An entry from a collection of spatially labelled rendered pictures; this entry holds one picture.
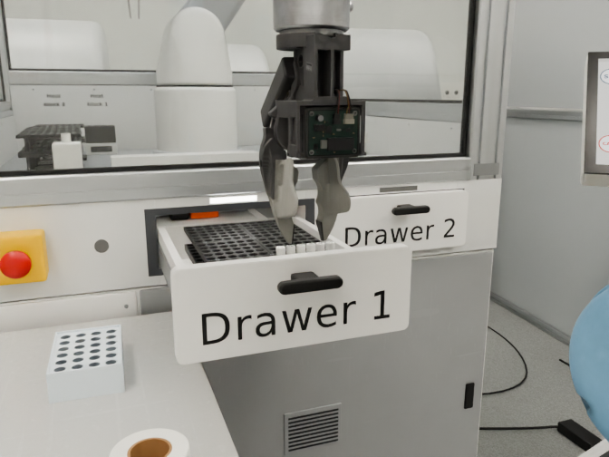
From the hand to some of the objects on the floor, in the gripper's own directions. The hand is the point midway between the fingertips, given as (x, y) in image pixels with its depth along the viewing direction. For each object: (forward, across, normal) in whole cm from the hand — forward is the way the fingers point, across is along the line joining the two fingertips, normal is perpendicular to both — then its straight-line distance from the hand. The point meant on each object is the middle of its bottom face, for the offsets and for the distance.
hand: (304, 228), depth 62 cm
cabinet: (+96, +6, +82) cm, 127 cm away
